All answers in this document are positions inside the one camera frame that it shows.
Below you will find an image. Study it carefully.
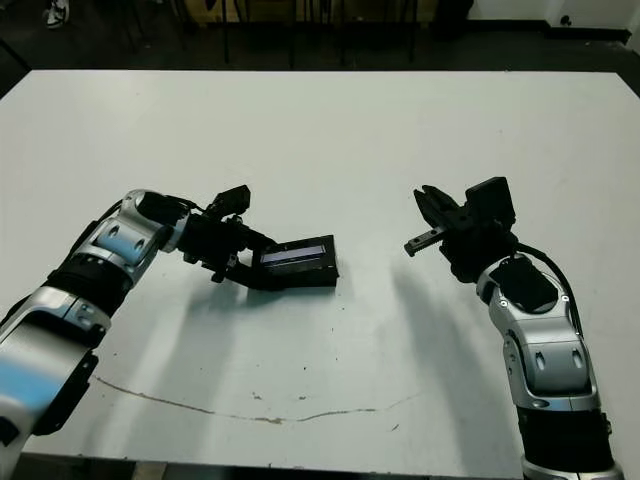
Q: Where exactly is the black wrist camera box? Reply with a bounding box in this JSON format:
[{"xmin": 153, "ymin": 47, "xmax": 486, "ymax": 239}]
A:
[
  {"xmin": 464, "ymin": 176, "xmax": 517, "ymax": 229},
  {"xmin": 208, "ymin": 183, "xmax": 252, "ymax": 220}
]

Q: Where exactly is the black trash bin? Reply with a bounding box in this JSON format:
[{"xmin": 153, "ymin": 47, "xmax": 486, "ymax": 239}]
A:
[{"xmin": 430, "ymin": 0, "xmax": 475, "ymax": 41}]

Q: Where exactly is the black box lid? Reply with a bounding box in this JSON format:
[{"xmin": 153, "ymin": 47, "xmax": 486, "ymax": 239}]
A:
[{"xmin": 252, "ymin": 233, "xmax": 345, "ymax": 281}]

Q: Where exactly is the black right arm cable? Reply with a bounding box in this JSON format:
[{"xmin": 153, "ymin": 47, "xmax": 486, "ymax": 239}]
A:
[{"xmin": 517, "ymin": 242, "xmax": 584, "ymax": 337}]

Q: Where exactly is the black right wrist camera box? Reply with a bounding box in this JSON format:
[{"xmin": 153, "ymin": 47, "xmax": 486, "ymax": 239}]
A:
[{"xmin": 464, "ymin": 176, "xmax": 517, "ymax": 229}]

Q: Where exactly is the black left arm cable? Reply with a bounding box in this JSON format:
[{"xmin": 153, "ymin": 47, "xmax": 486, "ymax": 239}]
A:
[{"xmin": 102, "ymin": 193, "xmax": 214, "ymax": 221}]

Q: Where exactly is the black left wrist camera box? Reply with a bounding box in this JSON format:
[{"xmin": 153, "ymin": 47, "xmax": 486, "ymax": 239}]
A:
[{"xmin": 208, "ymin": 183, "xmax": 252, "ymax": 220}]

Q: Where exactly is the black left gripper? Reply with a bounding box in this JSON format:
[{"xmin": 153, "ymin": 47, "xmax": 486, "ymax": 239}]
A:
[{"xmin": 179, "ymin": 212, "xmax": 277, "ymax": 289}]

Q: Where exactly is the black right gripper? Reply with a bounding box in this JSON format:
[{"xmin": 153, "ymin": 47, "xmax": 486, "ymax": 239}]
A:
[{"xmin": 403, "ymin": 185, "xmax": 519, "ymax": 281}]

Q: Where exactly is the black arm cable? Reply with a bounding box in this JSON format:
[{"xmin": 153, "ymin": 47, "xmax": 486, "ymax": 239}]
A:
[
  {"xmin": 102, "ymin": 193, "xmax": 214, "ymax": 221},
  {"xmin": 517, "ymin": 242, "xmax": 584, "ymax": 337}
]

